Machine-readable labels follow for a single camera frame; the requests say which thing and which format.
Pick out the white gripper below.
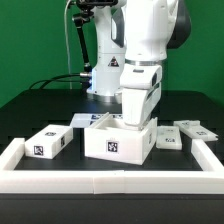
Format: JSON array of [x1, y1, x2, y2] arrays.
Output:
[[120, 64, 162, 128]]

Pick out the white door panel with tags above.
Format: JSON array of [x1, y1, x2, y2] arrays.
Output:
[[156, 126, 182, 150]]

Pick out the white cabinet body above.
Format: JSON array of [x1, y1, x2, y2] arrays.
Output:
[[84, 113, 157, 165]]

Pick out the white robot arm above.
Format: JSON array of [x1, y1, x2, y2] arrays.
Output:
[[88, 0, 191, 129]]

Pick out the white flat top panel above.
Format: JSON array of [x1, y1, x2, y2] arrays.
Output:
[[70, 113, 124, 129]]

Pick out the white box with tags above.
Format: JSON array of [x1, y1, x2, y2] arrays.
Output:
[[25, 125, 73, 159]]

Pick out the white U-shaped border fence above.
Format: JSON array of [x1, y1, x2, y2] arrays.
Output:
[[0, 138, 224, 194]]

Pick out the black cables on table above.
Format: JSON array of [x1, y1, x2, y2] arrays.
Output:
[[29, 72, 93, 90]]

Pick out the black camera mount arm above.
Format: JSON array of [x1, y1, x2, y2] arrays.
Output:
[[72, 0, 118, 72]]

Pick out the white hanging cable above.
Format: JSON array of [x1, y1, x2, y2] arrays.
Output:
[[63, 0, 74, 90]]

